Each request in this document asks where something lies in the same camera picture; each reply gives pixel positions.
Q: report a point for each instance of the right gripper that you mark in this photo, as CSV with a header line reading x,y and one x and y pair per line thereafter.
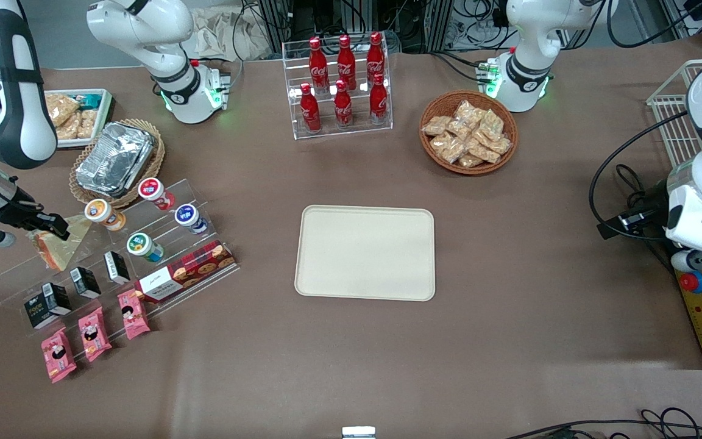
x,y
20,215

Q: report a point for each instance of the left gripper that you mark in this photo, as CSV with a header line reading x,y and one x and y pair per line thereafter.
x,y
654,206

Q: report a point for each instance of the triangle sandwich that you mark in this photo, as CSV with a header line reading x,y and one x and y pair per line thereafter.
x,y
61,253

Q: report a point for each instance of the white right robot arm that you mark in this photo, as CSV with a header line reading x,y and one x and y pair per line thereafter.
x,y
22,73

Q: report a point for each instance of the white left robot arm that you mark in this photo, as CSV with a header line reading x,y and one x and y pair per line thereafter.
x,y
531,36

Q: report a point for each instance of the beige plastic tray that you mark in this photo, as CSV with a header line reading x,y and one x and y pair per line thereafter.
x,y
363,253

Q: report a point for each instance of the orange lid yogurt cup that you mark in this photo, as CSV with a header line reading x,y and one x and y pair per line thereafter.
x,y
100,211

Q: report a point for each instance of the clear acrylic tiered display stand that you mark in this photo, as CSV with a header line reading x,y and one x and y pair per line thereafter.
x,y
13,286

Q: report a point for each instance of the small black drink carton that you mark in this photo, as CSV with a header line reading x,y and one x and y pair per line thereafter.
x,y
86,283
117,268

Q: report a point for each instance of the white rectangular plastic bin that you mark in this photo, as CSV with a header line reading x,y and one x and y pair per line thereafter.
x,y
83,144

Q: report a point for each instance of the large black drink carton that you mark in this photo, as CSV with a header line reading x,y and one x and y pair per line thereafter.
x,y
43,311

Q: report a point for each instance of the aluminium foil lidded container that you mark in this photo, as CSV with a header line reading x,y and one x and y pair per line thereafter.
x,y
113,158

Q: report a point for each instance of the green lid yogurt cup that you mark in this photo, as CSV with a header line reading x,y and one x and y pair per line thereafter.
x,y
139,244

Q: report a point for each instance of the small rice cracker pack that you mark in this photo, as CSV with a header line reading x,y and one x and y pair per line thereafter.
x,y
69,128
87,122

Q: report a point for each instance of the red lid yogurt cup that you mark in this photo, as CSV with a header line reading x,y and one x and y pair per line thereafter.
x,y
153,189

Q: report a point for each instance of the large rice cracker pack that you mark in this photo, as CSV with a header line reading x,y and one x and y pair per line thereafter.
x,y
64,107

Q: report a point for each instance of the pink snack packet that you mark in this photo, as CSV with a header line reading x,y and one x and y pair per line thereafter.
x,y
134,316
58,355
95,334

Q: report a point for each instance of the teal snack packet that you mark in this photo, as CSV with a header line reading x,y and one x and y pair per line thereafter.
x,y
87,99

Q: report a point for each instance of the oval tan wicker basket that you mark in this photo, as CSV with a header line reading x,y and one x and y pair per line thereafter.
x,y
159,152

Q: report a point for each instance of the blue lid yogurt cup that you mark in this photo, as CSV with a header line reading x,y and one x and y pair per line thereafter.
x,y
187,214

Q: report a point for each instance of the red cookie box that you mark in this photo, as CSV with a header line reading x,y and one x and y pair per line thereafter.
x,y
192,268

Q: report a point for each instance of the clear-wrapped crispy snack pack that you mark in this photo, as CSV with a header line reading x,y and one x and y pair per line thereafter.
x,y
470,161
484,151
470,111
453,152
442,143
436,125
492,124
499,145
459,129

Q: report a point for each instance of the round brown wicker basket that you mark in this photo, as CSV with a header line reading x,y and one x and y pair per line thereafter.
x,y
468,171

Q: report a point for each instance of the beige crumpled cloth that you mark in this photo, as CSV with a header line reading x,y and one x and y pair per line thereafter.
x,y
217,33

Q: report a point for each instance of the red cola bottle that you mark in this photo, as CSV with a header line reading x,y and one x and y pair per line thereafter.
x,y
375,55
318,58
378,100
343,108
310,113
346,55

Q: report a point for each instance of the clear acrylic bottle rack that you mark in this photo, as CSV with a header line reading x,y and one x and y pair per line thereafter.
x,y
360,129

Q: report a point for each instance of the aluminium frame profile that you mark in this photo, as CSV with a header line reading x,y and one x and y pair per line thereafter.
x,y
692,18
272,18

